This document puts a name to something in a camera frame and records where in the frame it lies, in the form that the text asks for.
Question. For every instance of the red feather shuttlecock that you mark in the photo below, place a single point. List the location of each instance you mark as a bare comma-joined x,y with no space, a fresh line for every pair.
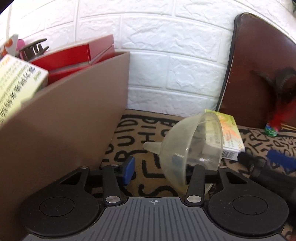
283,91

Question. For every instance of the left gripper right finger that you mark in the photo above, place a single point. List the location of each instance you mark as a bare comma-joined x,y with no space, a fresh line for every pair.
191,180

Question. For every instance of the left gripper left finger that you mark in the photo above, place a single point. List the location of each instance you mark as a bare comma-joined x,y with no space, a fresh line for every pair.
114,177

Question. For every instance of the brown hair claw clip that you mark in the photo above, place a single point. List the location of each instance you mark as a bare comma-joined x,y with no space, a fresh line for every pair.
32,50

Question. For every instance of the grain-filled drawstring pouch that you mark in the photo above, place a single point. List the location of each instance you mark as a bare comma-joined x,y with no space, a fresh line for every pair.
9,47

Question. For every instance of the dark red wooden board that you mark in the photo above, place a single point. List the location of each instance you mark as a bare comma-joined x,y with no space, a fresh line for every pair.
256,47

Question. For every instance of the clear plastic funnel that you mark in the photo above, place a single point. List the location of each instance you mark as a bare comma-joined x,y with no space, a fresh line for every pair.
199,139

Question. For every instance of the brown cardboard box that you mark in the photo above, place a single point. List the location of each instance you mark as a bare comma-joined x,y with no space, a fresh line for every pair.
68,124

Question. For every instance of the green cardboard box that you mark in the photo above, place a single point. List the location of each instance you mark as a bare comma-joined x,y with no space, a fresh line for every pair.
232,140

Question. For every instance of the red gift box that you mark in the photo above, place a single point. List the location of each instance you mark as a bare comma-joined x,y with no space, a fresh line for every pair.
63,62

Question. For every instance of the yellow-green medicine box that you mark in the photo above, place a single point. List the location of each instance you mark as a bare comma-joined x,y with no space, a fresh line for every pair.
20,81

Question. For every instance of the letter-patterned beige mat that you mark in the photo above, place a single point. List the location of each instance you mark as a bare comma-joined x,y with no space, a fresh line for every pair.
238,208

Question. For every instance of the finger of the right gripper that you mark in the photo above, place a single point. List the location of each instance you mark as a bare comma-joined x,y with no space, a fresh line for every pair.
286,162

